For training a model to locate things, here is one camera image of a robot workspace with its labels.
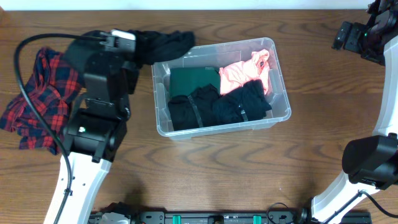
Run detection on dark green garment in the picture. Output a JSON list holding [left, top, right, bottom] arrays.
[[169, 67, 221, 98]]

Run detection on clear plastic storage bin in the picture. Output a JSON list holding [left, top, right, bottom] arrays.
[[152, 37, 292, 141]]

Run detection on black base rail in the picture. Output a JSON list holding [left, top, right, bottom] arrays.
[[88, 202, 373, 224]]

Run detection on pink garment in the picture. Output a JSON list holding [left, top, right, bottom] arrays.
[[219, 49, 270, 95]]

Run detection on dark navy garment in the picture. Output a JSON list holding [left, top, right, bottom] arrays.
[[213, 80, 272, 124]]

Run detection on black garment with band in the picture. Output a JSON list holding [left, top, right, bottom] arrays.
[[168, 85, 220, 131]]

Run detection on red plaid flannel shirt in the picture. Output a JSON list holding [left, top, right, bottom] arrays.
[[1, 47, 84, 155]]

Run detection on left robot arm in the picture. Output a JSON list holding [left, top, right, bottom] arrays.
[[45, 29, 137, 223]]

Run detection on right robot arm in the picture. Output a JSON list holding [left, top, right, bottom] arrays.
[[292, 0, 397, 223]]

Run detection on left black cable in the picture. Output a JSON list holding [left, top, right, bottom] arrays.
[[13, 33, 105, 224]]

